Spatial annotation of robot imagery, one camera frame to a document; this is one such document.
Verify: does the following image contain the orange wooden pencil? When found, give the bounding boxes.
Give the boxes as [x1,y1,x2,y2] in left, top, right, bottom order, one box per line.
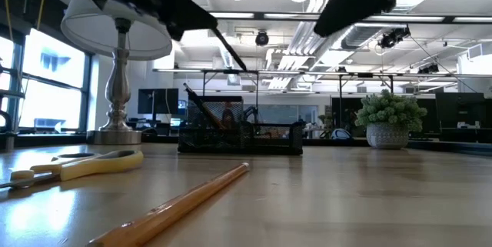
[85,162,251,247]
[182,82,228,131]

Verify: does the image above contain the black mesh desk organizer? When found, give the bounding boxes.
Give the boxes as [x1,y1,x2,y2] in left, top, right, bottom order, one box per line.
[177,95,305,157]

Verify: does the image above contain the yellow handled scissors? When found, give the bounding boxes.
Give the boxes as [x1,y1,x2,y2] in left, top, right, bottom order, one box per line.
[0,149,145,190]

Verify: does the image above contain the black ceiling dome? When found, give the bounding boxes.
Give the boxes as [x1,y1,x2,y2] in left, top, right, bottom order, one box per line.
[254,30,271,47]

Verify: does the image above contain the small black monitor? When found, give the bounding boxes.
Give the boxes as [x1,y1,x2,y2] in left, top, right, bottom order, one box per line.
[137,88,180,115]

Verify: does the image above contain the table lamp white shade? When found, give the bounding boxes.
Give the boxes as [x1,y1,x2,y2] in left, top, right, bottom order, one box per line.
[60,0,174,146]

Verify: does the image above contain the black track spotlight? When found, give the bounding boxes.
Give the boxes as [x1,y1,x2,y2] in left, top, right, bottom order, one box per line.
[417,62,440,75]

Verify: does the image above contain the green faux plant white pot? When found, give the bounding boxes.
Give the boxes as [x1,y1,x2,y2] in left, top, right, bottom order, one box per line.
[353,88,429,151]

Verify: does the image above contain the large black monitor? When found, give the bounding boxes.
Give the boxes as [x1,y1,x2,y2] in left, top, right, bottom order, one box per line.
[434,92,487,130]

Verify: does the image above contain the black ceiling camera cluster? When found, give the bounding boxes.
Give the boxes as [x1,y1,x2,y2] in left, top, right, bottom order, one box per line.
[377,26,412,49]

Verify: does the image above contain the black aluminium table frame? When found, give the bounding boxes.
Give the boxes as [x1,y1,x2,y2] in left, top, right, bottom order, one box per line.
[0,133,492,156]

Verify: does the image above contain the dark blue curved handle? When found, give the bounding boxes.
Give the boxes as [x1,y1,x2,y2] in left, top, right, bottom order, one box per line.
[330,128,353,141]

